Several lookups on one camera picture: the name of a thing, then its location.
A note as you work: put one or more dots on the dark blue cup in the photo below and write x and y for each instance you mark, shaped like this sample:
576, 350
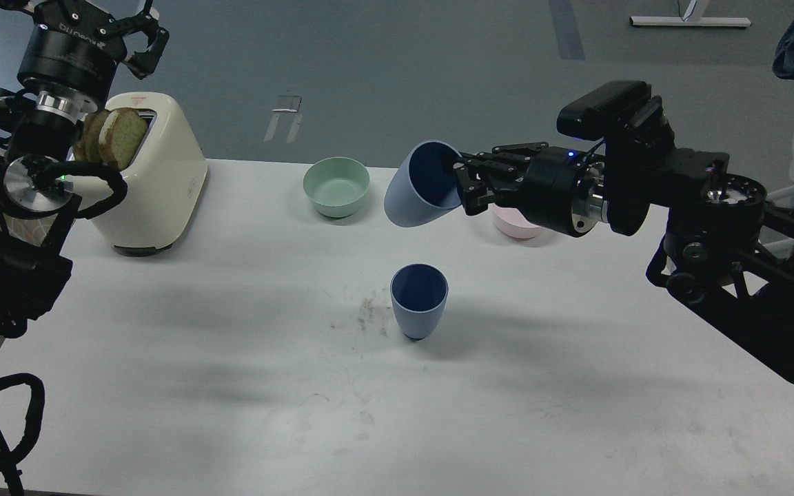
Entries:
418, 295

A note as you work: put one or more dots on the cream toaster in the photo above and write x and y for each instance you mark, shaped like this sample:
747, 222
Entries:
165, 179

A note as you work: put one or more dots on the toast slice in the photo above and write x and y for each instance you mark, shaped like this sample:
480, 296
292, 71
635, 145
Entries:
120, 136
88, 146

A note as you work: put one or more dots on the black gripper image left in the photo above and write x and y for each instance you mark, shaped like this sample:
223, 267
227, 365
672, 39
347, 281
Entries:
67, 55

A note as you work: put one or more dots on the green bowl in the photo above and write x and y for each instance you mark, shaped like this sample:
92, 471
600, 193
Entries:
337, 186

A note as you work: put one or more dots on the white metal stand base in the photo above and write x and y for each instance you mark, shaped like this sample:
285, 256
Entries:
692, 17

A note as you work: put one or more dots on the toast slice back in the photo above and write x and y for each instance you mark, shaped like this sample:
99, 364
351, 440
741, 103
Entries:
88, 146

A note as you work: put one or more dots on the pink bowl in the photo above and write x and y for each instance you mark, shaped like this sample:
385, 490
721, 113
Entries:
510, 222

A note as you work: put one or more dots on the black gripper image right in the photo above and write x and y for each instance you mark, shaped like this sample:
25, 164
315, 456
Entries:
553, 187

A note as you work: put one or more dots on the toast slice front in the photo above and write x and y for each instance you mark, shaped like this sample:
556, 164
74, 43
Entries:
120, 136

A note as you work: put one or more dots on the light blue cup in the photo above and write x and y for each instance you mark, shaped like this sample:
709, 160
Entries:
424, 187

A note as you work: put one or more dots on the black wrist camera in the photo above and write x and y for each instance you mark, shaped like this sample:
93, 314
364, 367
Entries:
590, 116

